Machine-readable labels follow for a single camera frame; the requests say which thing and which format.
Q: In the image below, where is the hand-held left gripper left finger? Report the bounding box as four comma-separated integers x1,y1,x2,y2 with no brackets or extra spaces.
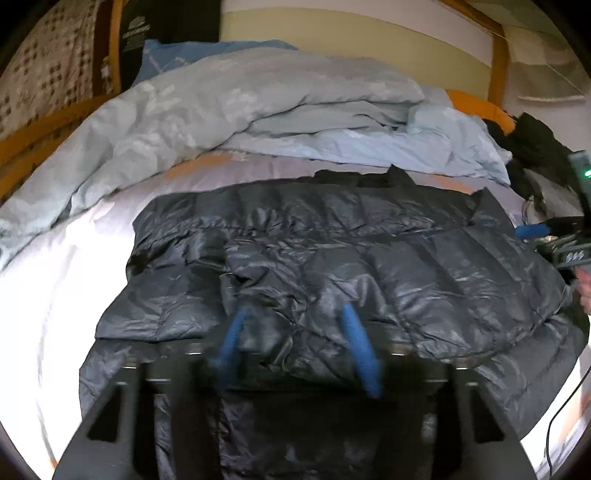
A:
51,307,254,480

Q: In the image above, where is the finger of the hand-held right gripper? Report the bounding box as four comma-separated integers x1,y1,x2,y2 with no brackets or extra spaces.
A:
514,216,585,241

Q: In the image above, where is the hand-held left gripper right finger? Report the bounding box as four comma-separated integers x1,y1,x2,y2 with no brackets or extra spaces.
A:
339,302,539,480

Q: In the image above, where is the dark puffer jacket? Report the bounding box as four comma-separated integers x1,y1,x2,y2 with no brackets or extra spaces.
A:
78,166,589,480

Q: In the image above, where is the person's right hand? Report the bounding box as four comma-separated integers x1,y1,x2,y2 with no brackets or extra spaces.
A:
577,272,591,315

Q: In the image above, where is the black garment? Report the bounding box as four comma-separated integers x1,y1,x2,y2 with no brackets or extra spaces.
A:
482,113,583,217

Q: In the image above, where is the translucent plastic sheet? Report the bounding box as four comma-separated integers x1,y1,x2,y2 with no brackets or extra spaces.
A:
505,23,591,109

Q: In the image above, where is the light grey-blue duvet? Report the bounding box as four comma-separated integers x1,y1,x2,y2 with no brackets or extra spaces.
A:
0,46,513,268

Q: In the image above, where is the blue pillow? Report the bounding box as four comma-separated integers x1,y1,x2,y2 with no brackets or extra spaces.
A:
134,39,296,86

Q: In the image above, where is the black printed bag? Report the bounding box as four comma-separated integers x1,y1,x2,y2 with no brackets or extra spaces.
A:
117,0,222,88

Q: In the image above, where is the beige patterned cloth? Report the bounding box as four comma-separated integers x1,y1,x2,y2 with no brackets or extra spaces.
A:
0,0,109,139

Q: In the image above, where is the black cable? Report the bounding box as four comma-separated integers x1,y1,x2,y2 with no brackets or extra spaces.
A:
545,355,591,467

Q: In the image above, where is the wooden bed frame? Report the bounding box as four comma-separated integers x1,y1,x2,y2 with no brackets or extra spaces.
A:
0,0,511,201

